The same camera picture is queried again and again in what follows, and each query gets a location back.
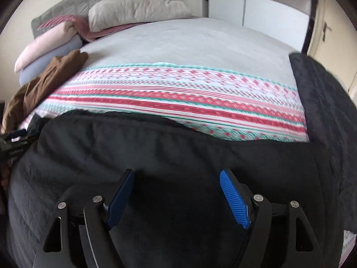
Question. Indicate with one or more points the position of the pink ribbed blanket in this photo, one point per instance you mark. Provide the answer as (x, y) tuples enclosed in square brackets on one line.
[(83, 25)]

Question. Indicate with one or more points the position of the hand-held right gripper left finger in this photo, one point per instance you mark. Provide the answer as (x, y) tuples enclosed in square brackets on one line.
[(122, 198)]

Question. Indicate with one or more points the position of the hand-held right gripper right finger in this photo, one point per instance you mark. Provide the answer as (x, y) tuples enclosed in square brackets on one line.
[(234, 198)]

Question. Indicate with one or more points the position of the white pillow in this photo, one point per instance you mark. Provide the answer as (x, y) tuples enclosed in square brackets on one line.
[(139, 12)]

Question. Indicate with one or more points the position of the brown garment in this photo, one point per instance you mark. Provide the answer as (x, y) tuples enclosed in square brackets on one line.
[(53, 75)]

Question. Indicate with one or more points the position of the white wardrobe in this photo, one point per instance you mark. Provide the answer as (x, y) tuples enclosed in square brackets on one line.
[(265, 8)]

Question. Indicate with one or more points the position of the light pink folded blanket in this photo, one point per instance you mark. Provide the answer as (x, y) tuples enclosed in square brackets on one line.
[(41, 44)]

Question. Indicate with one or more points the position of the lavender folded blanket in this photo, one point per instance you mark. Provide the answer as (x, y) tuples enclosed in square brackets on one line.
[(41, 68)]

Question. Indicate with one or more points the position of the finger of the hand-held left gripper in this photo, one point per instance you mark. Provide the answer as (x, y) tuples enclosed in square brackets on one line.
[(14, 134)]

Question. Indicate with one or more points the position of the white bed cover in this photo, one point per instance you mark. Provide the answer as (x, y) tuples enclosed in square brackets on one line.
[(181, 42)]

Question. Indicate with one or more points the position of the cream door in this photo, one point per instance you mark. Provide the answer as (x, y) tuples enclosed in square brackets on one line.
[(334, 33)]

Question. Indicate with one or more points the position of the dark quilted blanket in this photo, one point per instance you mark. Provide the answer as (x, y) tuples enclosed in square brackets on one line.
[(320, 95)]

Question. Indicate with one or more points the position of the black jacket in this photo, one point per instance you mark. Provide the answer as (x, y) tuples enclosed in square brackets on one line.
[(178, 156)]

